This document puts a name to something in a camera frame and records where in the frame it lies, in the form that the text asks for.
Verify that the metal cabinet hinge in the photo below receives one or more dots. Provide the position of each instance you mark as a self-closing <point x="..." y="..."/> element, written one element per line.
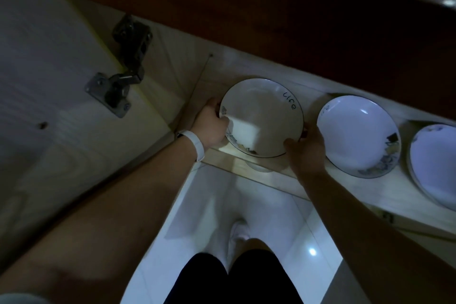
<point x="123" y="72"/>

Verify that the person's right thumb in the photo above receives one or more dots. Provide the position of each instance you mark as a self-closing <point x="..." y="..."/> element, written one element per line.
<point x="292" y="144"/>

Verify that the white plate with handwritten lettering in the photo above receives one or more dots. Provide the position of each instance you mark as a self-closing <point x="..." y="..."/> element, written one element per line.
<point x="262" y="115"/>

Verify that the black shorts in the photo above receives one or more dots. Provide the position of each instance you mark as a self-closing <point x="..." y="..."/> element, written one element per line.
<point x="249" y="284"/>

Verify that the white wristband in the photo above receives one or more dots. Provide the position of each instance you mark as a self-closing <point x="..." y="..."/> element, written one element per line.
<point x="195" y="144"/>

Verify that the white plate with dark rim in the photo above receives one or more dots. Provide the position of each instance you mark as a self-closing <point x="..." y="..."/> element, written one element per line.
<point x="434" y="164"/>
<point x="356" y="132"/>

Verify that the person's right hand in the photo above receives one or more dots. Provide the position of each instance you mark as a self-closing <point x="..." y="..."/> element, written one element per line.
<point x="309" y="156"/>

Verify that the person's left forearm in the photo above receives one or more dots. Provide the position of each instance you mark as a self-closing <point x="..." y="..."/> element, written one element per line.
<point x="107" y="221"/>

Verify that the light wood cabinet shelf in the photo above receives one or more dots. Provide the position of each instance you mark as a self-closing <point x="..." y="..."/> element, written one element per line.
<point x="363" y="195"/>

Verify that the white shoe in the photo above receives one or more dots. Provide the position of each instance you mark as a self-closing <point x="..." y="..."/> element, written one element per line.
<point x="238" y="230"/>

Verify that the person's right forearm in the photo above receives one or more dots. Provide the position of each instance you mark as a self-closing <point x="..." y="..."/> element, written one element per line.
<point x="367" y="243"/>

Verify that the light wood cabinet door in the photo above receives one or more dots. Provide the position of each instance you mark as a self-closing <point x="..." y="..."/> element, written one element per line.
<point x="46" y="100"/>

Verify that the person's left thumb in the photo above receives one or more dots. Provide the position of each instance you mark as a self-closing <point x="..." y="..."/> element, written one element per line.
<point x="223" y="121"/>

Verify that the person's left hand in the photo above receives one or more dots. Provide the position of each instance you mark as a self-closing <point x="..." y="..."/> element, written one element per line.
<point x="208" y="127"/>

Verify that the dark brown wooden counter edge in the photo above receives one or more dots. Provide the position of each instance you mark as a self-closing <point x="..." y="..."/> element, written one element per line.
<point x="285" y="18"/>

